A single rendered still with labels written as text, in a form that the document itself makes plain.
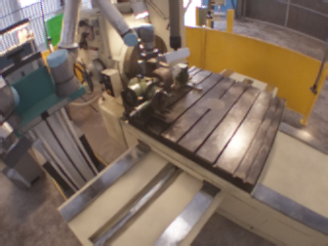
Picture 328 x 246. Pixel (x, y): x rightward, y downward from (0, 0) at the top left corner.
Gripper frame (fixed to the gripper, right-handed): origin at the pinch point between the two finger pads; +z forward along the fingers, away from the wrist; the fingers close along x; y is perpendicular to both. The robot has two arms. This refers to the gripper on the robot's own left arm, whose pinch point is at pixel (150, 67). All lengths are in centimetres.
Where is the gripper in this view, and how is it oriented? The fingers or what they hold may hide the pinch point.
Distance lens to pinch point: 138.3
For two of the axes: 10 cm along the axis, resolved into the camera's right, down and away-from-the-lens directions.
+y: 6.6, 4.8, -5.8
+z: 0.6, 7.4, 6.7
